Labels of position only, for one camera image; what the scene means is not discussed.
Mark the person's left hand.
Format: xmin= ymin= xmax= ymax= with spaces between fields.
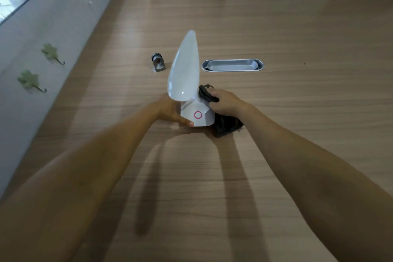
xmin=156 ymin=97 xmax=195 ymax=127

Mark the person's right hand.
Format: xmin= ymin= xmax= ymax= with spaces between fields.
xmin=208 ymin=86 xmax=246 ymax=118

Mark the dark grey cleaning cloth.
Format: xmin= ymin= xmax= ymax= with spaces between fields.
xmin=198 ymin=84 xmax=244 ymax=138

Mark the white desk lamp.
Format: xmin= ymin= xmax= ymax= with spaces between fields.
xmin=167 ymin=30 xmax=215 ymax=128

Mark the person's left forearm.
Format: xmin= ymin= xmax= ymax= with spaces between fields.
xmin=0 ymin=102 xmax=163 ymax=262

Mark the person's right forearm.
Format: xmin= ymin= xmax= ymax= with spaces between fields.
xmin=235 ymin=104 xmax=393 ymax=262

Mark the small silver metal clamp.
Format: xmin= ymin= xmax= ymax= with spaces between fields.
xmin=151 ymin=53 xmax=166 ymax=72

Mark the silver table cable grommet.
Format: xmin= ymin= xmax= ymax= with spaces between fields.
xmin=201 ymin=59 xmax=264 ymax=72

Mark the green clover wall hook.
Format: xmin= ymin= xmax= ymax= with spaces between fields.
xmin=41 ymin=43 xmax=66 ymax=65
xmin=17 ymin=70 xmax=47 ymax=93

